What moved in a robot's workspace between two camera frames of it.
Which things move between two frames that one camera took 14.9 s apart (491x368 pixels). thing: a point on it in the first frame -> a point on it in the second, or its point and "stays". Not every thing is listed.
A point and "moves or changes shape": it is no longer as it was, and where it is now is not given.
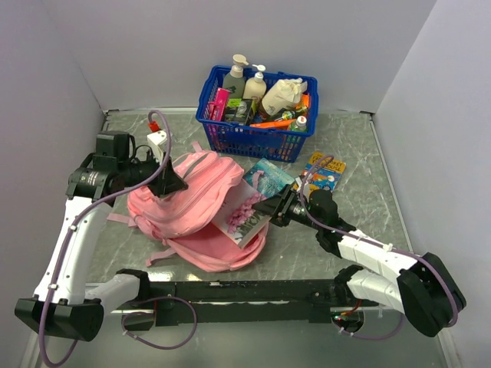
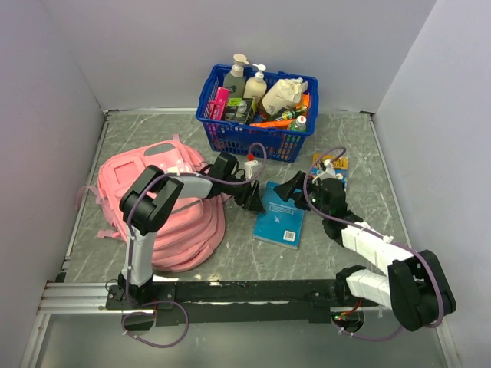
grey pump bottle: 235,77 stays
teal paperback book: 271,180 -> 282,221
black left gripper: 168,182 -> 250,198
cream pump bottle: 255,87 stays
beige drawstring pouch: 285,93 stays
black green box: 238,110 stays
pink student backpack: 184,216 moves or changes shape
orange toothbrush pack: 282,124 stays
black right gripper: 278,207 -> 286,190
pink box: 218,109 stays
